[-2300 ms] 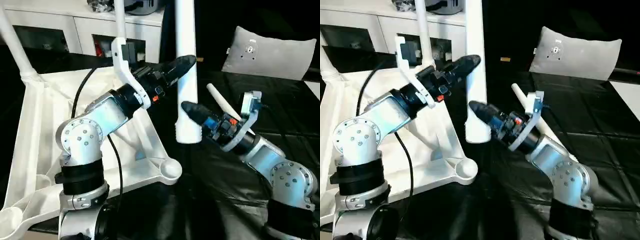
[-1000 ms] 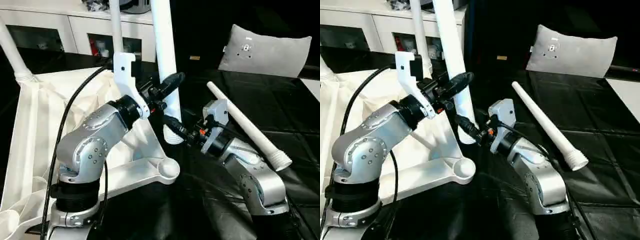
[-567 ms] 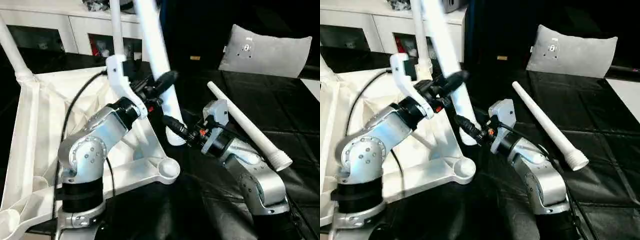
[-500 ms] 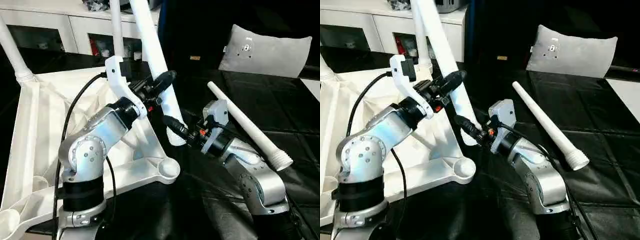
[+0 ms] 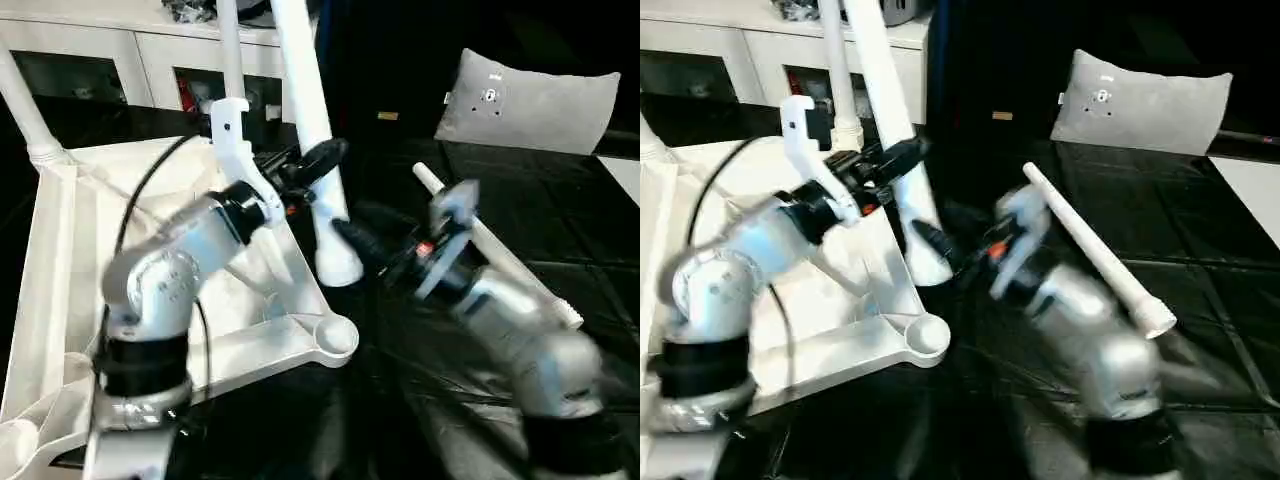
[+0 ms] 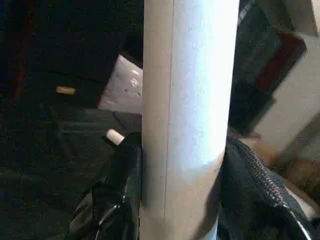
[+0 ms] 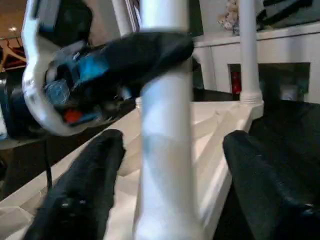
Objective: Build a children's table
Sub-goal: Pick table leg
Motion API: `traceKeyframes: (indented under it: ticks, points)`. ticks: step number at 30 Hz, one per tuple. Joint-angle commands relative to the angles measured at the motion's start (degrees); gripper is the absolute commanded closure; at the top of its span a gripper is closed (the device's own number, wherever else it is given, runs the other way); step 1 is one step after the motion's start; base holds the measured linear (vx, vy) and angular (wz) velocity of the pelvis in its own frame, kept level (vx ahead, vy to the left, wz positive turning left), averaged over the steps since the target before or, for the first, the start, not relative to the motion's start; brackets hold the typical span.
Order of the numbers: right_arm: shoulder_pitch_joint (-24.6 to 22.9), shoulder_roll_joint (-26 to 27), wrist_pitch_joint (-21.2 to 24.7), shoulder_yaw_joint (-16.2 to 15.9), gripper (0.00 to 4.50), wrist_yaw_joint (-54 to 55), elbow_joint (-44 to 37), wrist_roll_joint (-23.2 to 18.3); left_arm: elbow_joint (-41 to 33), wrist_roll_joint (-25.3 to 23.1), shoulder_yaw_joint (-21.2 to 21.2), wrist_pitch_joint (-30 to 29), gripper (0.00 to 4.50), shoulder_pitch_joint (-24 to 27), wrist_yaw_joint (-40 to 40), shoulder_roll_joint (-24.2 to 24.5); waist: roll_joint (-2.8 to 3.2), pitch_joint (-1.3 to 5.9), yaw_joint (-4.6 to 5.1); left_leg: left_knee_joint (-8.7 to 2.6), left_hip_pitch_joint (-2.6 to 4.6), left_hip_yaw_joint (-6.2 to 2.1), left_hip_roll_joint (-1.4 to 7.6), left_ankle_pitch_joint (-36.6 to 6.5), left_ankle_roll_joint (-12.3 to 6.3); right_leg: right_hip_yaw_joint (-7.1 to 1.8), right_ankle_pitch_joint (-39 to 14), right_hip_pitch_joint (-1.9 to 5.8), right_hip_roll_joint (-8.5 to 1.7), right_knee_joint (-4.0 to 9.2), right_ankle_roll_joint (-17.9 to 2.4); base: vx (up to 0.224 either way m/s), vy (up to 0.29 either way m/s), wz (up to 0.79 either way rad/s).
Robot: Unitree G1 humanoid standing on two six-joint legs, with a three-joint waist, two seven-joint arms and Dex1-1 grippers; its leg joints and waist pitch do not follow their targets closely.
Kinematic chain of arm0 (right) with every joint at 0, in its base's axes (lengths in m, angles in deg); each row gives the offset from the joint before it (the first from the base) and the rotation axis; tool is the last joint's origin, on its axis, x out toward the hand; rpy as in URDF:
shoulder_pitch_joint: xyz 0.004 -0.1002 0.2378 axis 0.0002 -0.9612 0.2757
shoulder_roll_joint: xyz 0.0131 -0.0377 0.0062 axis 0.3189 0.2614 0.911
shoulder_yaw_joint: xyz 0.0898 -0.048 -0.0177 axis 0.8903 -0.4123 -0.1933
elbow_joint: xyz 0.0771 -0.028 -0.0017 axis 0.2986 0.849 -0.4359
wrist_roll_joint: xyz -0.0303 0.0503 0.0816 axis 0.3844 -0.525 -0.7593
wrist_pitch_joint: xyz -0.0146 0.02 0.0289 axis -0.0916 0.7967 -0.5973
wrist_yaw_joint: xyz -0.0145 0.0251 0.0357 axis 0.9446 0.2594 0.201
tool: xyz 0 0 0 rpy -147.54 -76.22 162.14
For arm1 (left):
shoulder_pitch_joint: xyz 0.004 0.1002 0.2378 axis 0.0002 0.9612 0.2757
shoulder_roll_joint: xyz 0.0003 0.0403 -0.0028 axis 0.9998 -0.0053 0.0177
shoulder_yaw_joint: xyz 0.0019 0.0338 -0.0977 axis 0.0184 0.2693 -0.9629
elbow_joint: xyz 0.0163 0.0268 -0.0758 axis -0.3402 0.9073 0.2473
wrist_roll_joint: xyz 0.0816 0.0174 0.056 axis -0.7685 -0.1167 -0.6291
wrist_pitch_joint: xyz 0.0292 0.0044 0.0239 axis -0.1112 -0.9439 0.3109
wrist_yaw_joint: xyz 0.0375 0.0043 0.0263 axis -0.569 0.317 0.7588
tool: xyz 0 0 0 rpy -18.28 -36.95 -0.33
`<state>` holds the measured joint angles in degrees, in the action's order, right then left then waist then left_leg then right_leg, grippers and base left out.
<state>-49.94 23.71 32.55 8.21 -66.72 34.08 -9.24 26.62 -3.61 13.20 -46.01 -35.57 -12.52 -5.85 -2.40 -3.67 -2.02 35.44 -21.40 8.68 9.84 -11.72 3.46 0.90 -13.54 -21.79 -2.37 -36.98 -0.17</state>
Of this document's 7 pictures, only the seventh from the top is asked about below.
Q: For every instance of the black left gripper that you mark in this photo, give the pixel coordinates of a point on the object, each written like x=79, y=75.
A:
x=75, y=80

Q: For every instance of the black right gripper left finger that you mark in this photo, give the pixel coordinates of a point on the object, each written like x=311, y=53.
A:
x=82, y=195

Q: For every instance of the white plastic table top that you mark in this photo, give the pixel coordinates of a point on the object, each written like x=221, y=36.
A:
x=215, y=140

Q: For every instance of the white cabinet with glass doors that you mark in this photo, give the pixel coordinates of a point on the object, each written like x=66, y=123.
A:
x=275, y=45

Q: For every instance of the small beige floral toy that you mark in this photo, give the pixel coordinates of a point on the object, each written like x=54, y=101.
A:
x=230, y=17

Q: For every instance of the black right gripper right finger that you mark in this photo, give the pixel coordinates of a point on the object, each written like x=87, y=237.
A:
x=270, y=195

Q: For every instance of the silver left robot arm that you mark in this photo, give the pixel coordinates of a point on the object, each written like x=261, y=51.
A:
x=11, y=107

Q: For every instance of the black table mat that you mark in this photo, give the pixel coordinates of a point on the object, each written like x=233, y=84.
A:
x=287, y=120

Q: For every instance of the silver and black helmet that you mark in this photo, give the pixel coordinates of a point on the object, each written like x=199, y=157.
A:
x=290, y=12

